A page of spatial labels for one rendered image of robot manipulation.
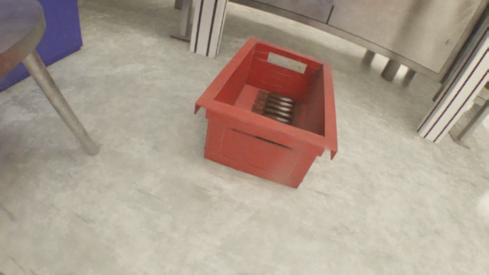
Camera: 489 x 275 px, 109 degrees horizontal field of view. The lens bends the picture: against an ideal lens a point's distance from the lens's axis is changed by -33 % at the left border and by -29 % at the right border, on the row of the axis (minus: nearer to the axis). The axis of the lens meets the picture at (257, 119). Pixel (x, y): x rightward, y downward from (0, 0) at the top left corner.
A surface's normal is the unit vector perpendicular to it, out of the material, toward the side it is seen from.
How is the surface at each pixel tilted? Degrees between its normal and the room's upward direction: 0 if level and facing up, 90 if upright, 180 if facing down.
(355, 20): 90
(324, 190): 0
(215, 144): 90
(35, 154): 0
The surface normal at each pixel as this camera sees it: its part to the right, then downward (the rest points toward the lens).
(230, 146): -0.22, 0.57
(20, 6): 0.23, -0.76
